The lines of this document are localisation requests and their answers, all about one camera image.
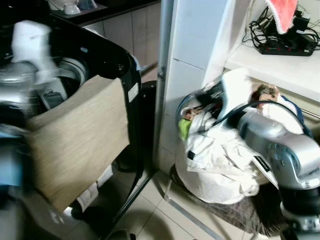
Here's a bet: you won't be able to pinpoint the beige woven cloth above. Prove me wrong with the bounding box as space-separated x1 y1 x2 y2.
25 75 131 213

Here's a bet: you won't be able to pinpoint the blue garment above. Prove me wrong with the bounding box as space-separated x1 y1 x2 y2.
280 95 314 139

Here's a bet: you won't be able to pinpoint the black tangled power cables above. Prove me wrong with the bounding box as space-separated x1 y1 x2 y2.
243 7 320 51

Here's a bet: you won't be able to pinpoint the black power strip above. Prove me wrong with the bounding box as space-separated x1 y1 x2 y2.
257 37 317 57

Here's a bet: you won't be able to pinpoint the black plug adapter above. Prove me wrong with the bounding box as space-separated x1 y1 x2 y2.
292 10 311 34

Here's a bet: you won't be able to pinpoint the brown printed garment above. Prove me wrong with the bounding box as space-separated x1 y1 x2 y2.
252 84 281 104

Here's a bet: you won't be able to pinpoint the green small garment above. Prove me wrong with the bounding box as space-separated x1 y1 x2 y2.
178 119 194 142

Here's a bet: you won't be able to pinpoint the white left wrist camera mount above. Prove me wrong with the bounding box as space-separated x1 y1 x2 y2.
11 21 59 85

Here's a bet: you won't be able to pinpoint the white shelf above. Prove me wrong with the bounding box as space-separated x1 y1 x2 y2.
224 42 320 104

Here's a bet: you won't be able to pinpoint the metal drawer handle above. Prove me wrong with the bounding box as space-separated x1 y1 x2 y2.
300 107 320 121

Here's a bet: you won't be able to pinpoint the grey metal door frame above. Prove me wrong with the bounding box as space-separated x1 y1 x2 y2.
152 0 175 166

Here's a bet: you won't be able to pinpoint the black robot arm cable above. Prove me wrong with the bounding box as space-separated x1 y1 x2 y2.
212 100 314 139

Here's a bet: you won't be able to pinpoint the pink hanging cloth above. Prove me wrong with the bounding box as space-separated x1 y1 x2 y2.
265 0 300 35

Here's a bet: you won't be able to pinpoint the dark countertop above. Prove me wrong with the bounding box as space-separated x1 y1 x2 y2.
49 0 162 27

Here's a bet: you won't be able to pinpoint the black top-loading washing machine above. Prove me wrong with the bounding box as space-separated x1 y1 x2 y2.
0 0 159 240

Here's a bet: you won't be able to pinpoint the white cloth strip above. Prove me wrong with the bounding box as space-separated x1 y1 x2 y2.
75 165 115 212

